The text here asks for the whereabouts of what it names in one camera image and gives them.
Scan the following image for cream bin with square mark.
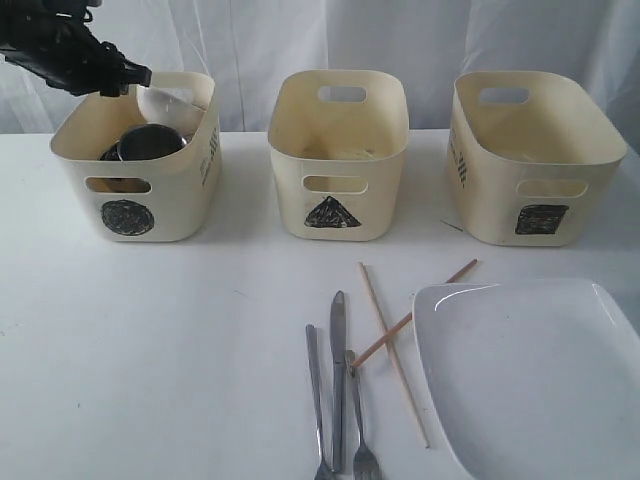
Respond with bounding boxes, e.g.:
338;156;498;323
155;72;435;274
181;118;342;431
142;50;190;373
447;71;628;247

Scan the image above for white square plate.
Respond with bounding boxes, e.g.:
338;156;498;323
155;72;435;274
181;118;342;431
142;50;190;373
413;278;639;479

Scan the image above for steel fork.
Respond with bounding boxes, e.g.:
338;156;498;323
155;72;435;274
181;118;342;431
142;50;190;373
345;350;383;480

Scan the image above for white backdrop curtain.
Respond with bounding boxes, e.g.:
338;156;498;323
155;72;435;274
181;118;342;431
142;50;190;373
0;0;640;137

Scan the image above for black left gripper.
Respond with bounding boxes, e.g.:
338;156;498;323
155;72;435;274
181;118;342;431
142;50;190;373
1;1;152;97

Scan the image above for shiny steel mug front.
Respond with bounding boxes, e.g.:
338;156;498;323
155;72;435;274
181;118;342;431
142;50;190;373
99;142;121;161

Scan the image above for white ceramic bowl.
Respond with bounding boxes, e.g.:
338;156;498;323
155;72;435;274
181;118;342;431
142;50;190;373
136;85;205;137

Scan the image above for cream bin with circle mark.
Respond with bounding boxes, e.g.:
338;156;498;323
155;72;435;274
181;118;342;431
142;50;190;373
50;72;222;242

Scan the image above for brown wooden chopstick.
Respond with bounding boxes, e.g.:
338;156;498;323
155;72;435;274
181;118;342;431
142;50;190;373
353;259;478;368

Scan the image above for cream bin with triangle mark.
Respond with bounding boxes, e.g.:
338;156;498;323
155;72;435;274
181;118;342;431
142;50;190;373
267;69;409;241

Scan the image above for steel spoon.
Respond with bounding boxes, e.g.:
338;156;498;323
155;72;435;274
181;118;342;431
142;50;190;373
305;324;335;480

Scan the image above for steel mug with wire handle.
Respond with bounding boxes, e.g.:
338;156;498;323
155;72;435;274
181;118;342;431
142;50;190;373
116;123;187;161

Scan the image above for light wooden chopstick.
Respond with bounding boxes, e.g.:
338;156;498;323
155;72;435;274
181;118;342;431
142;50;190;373
357;262;431;449

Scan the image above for steel table knife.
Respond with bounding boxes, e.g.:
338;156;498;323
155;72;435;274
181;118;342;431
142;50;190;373
330;290;346;473

